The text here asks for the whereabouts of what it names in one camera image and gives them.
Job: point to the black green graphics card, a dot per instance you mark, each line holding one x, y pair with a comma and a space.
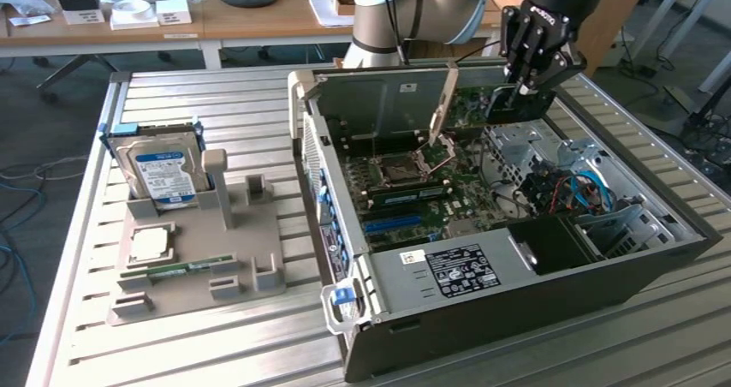
474, 104

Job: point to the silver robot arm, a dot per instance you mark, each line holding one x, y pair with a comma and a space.
389, 19

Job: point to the wooden cabinet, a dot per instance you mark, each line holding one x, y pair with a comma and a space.
617, 19

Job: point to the silver perforated drive cage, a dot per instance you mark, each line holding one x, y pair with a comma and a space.
514, 147

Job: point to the metal socket cover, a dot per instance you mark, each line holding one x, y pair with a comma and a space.
440, 156

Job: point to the white paper stack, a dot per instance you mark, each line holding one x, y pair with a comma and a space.
329, 12

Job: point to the CPU socket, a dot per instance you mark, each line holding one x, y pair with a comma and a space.
400, 170

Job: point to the green motherboard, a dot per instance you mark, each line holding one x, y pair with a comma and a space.
457, 207

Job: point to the grey disk bay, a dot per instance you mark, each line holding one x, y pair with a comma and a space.
622, 233

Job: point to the blue expansion slot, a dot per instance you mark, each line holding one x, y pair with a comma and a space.
394, 224

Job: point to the wooden desk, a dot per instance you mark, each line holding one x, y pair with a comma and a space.
257, 23

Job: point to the grey power supply unit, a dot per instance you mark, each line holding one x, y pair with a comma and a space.
412, 284

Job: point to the black grey PC case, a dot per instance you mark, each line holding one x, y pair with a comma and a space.
514, 318

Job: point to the small white box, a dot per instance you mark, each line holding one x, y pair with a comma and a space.
173, 12

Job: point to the blue case latch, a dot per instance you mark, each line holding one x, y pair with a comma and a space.
341, 297

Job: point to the grey parts rack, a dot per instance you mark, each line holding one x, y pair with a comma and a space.
229, 241

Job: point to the flat white box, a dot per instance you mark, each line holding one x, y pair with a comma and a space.
134, 24

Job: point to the white tape roll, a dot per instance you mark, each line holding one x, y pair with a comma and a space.
134, 8

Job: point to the hard disk in blue caddy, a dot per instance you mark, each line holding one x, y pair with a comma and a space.
163, 168

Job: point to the silver CPU chip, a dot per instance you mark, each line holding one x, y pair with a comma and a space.
150, 245

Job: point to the white paper tag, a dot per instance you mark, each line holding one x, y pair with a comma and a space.
29, 20

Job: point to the white table frame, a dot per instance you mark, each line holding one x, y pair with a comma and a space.
721, 72

